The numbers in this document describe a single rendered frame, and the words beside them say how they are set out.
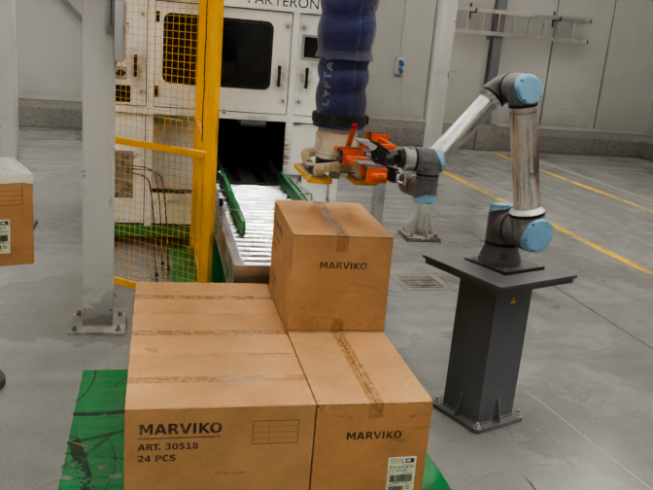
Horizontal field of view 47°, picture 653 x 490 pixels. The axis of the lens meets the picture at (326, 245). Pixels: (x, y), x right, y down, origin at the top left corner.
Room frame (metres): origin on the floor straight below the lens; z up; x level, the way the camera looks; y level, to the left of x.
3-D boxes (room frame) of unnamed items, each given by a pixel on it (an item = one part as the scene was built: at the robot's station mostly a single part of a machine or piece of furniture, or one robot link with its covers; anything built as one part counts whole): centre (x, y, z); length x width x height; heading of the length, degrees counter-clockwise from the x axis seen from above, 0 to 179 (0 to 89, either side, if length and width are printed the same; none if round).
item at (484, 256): (3.31, -0.79, 0.81); 0.19 x 0.19 x 0.10
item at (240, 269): (3.49, 0.09, 0.58); 0.70 x 0.03 x 0.06; 103
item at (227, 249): (4.56, 0.67, 0.50); 2.31 x 0.05 x 0.19; 13
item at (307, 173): (3.12, 0.09, 1.14); 0.34 x 0.10 x 0.05; 13
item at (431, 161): (2.97, -0.37, 1.24); 0.12 x 0.09 x 0.10; 103
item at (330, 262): (3.13, 0.00, 0.74); 0.60 x 0.40 x 0.40; 12
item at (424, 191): (2.98, -0.37, 1.13); 0.12 x 0.09 x 0.12; 22
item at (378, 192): (4.17, -0.27, 0.50); 0.07 x 0.07 x 1.00; 13
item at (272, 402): (2.76, 0.22, 0.34); 1.20 x 1.00 x 0.40; 13
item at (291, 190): (5.04, 0.18, 0.60); 1.60 x 0.10 x 0.09; 13
